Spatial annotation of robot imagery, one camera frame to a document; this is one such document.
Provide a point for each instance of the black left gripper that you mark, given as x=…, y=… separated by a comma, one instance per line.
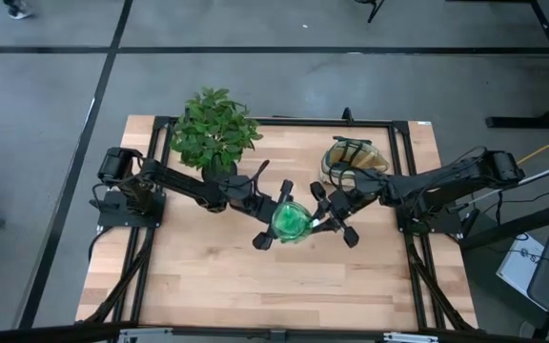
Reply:
x=253, y=200

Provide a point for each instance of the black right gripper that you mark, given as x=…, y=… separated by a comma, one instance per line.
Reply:
x=346, y=205

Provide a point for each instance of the green glass jar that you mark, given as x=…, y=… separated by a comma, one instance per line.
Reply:
x=292, y=223

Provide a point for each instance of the beige canvas green-trimmed gardening bag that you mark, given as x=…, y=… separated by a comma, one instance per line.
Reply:
x=377, y=162

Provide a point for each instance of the artificial tree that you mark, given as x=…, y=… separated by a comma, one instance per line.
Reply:
x=212, y=128

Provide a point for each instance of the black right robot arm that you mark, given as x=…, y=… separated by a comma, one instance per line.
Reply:
x=446, y=183

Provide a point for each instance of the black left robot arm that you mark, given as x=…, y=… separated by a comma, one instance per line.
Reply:
x=184, y=183

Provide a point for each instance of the white paper sheet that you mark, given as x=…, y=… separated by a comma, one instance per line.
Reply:
x=517, y=271

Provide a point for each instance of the black chair leg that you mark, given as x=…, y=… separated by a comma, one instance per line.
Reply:
x=372, y=9

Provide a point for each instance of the black desk leg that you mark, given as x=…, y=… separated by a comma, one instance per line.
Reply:
x=532, y=122

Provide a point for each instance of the person's shoe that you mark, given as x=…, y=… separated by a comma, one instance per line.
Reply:
x=17, y=9

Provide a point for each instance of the black aluminium table frame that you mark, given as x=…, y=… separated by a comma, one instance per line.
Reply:
x=279, y=122

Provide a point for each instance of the silver aluminium bracket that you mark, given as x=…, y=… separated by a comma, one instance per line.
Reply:
x=143, y=335
x=410, y=337

